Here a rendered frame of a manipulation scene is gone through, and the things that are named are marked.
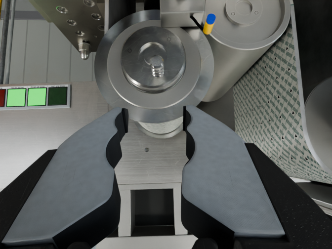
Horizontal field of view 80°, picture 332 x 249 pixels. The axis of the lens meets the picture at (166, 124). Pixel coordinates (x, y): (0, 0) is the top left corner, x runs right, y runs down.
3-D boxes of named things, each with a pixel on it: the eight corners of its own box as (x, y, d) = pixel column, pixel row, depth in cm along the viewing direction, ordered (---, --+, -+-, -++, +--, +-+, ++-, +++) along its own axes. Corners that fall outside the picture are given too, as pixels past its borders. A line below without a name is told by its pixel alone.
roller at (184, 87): (198, 17, 25) (203, 106, 23) (183, 86, 51) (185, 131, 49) (106, 20, 25) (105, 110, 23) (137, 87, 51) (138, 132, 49)
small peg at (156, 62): (161, 52, 20) (165, 65, 19) (162, 64, 22) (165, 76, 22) (147, 56, 20) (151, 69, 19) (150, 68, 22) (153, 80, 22)
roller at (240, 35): (285, -36, 27) (297, 48, 25) (228, 56, 52) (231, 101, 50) (195, -33, 27) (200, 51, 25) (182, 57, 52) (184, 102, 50)
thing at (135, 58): (174, 17, 23) (194, 76, 22) (174, 28, 25) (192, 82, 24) (112, 35, 23) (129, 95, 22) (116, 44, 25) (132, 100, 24)
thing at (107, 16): (109, -87, 28) (108, 33, 26) (135, 21, 52) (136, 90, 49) (105, -87, 28) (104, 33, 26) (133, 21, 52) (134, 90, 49)
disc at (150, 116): (210, 6, 26) (218, 120, 23) (209, 9, 26) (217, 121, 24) (95, 11, 26) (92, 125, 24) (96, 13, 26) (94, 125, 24)
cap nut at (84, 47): (88, 42, 58) (88, 56, 58) (93, 48, 62) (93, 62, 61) (76, 42, 58) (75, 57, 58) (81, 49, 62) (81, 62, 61)
